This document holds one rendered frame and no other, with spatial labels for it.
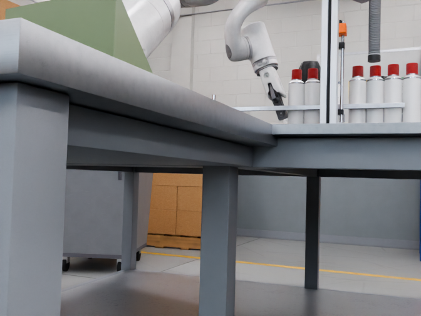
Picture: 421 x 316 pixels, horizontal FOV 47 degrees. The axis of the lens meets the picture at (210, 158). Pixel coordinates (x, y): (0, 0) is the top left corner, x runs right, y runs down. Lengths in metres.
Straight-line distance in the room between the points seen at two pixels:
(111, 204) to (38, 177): 3.21
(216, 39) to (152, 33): 5.75
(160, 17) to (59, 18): 0.21
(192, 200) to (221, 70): 2.25
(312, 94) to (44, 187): 1.24
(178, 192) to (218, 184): 3.97
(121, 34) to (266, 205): 5.46
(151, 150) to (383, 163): 0.48
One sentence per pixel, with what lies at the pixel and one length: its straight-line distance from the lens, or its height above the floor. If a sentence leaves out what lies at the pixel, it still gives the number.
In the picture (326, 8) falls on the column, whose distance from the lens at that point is 1.48.
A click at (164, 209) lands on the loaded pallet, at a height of 0.40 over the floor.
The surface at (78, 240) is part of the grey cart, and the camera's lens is 3.72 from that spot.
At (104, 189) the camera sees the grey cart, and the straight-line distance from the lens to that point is 3.61.
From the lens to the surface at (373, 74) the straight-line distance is 1.57.
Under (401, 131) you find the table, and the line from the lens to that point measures 0.90.
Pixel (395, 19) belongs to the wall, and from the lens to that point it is 6.21.
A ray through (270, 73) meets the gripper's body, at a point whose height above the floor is 1.07.
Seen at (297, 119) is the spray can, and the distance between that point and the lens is 1.56.
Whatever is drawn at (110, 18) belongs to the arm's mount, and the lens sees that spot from 0.79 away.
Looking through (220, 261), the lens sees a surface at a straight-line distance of 0.99.
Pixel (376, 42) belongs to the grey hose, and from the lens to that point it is 1.49.
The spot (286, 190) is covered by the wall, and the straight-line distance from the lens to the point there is 6.08.
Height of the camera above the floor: 0.72
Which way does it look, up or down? 3 degrees up
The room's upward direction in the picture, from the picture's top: 2 degrees clockwise
